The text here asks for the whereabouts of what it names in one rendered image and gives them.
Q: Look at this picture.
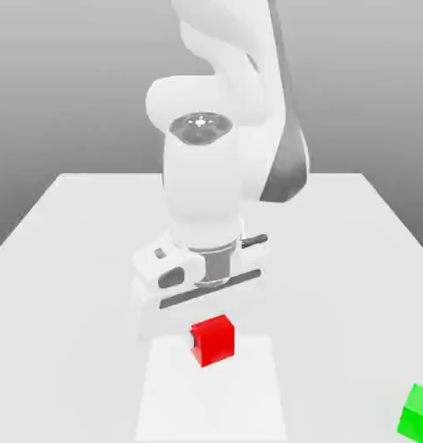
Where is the small green cube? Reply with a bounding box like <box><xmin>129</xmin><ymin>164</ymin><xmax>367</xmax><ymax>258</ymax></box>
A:
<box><xmin>396</xmin><ymin>382</ymin><xmax>423</xmax><ymax>443</ymax></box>

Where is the small red cube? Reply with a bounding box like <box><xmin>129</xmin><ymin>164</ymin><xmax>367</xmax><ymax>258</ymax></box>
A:
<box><xmin>189</xmin><ymin>313</ymin><xmax>235</xmax><ymax>369</ymax></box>

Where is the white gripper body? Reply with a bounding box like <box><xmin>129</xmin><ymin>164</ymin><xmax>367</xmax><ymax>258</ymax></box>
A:
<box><xmin>130</xmin><ymin>251</ymin><xmax>278</xmax><ymax>342</ymax></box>

